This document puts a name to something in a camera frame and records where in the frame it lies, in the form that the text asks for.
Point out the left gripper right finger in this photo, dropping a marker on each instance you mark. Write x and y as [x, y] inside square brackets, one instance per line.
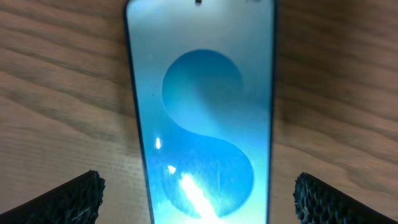
[319, 203]

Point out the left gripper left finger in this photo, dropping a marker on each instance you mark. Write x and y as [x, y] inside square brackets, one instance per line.
[74, 202]

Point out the blue Galaxy smartphone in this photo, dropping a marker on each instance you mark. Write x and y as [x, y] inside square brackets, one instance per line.
[203, 80]

